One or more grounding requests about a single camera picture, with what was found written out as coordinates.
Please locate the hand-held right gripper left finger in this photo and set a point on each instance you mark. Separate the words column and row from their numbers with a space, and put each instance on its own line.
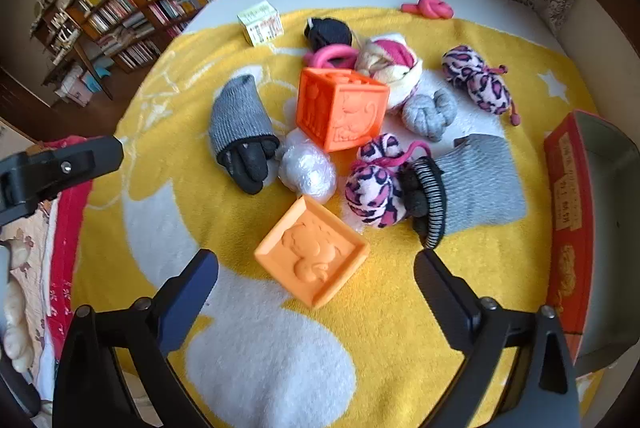
column 192, row 280

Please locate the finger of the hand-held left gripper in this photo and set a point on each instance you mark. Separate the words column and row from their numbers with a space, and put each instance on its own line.
column 75, row 163

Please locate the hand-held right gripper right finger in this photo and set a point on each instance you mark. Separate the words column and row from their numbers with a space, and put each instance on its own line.
column 440, row 280

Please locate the grey sock with striped cuff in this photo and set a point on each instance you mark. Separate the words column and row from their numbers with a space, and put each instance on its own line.
column 480, row 183

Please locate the pink leopard print sock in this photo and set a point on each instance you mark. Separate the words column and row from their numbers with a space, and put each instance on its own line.
column 475, row 78
column 372, row 188

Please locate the light orange embossed block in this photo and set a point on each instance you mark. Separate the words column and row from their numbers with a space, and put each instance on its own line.
column 312, row 250

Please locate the red cardboard box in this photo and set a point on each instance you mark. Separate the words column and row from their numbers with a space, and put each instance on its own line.
column 570, row 208

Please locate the plastic-wrapped white roll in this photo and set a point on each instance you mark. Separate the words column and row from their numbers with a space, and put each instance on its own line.
column 306, row 171

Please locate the grey and black sock roll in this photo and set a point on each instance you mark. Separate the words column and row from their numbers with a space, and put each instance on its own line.
column 237, row 123

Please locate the grey knotted sock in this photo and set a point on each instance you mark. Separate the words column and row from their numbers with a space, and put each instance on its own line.
column 429, row 113

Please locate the dark orange embossed cube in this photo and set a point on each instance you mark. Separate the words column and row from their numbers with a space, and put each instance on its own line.
column 340, row 108

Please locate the cream and pink sock bundle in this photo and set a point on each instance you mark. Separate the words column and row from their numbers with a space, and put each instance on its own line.
column 392, row 63

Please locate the small yellow medicine box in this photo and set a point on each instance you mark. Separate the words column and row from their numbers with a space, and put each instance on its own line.
column 260, row 23

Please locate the person's left hand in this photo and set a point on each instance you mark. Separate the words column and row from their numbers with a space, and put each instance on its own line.
column 12, row 313

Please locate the red patterned quilt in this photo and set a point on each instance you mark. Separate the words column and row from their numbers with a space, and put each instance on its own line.
column 65, row 248

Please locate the blue stool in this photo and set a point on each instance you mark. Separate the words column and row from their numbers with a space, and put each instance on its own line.
column 97, row 79

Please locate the yellow and white printed blanket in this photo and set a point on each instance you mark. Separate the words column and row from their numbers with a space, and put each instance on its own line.
column 165, row 188

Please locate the pink knotted tube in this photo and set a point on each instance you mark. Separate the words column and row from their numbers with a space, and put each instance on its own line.
column 430, row 7

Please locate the wooden headboard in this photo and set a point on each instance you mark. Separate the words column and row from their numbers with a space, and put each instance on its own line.
column 617, row 8

